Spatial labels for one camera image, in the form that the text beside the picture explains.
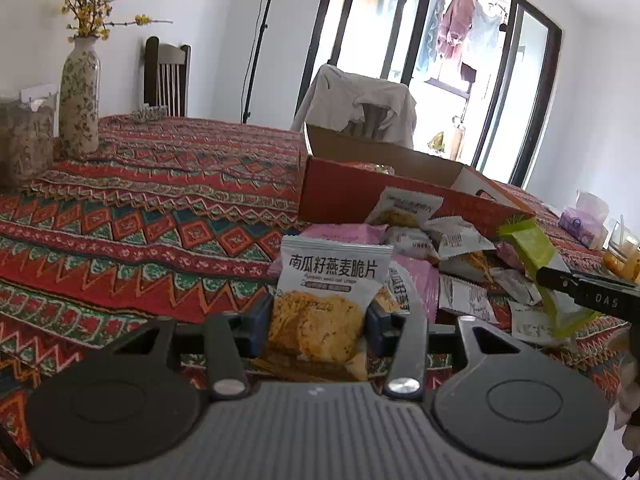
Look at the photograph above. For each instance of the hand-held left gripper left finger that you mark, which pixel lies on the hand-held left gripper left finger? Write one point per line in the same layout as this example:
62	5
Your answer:
257	324

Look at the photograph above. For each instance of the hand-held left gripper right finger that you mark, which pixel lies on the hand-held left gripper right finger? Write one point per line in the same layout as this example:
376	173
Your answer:
380	327

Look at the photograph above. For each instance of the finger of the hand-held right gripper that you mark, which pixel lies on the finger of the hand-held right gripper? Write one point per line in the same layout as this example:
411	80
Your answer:
555	278

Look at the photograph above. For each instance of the green snack packet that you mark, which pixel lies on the green snack packet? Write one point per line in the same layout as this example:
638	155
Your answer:
532	250

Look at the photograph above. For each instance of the white cookie-print snack packet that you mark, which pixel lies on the white cookie-print snack packet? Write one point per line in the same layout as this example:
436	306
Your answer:
325	320

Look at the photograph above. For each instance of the pile of small white packets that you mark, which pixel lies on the pile of small white packets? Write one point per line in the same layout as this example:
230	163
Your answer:
457	241

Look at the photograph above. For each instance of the orange cardboard box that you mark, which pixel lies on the orange cardboard box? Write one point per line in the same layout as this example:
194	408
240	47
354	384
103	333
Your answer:
345	195

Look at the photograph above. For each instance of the glass cup with orange contents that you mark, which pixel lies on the glass cup with orange contents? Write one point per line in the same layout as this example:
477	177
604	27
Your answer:
622	255

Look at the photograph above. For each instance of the purple tissue pack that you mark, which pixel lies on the purple tissue pack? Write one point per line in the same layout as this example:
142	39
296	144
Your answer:
582	220

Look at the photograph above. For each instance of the jacket-draped wooden chair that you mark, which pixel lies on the jacket-draped wooden chair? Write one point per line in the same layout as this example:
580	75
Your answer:
374	120

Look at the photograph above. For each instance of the hanging small dark garment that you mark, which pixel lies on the hanging small dark garment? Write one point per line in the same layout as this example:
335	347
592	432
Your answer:
468	72

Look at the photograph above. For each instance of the beige jacket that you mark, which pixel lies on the beige jacket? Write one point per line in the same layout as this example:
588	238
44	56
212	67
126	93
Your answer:
332	97

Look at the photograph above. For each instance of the small floral pouch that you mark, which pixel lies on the small floral pouch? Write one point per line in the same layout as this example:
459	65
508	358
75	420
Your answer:
149	113

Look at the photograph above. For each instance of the hanging light blue garment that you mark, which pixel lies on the hanging light blue garment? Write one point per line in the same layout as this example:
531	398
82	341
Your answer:
486	35

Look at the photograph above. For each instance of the dark wooden chair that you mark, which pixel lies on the dark wooden chair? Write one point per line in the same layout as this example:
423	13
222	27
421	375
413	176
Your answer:
167	80

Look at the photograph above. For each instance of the hanging maroon garment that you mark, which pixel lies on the hanging maroon garment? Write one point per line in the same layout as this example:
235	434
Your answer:
456	20

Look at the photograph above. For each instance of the black light stand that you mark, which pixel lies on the black light stand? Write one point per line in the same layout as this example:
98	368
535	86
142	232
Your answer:
256	45

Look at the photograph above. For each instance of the floral ceramic vase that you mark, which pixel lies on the floral ceramic vase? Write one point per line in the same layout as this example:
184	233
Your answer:
79	105

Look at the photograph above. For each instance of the glass jar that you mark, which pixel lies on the glass jar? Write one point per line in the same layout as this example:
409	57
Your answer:
25	145

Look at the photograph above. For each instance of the yellow flower branches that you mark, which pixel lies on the yellow flower branches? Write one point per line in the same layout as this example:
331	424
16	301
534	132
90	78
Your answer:
90	5

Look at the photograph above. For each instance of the black sliding door frame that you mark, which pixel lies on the black sliding door frame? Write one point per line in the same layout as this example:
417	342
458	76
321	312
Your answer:
545	85

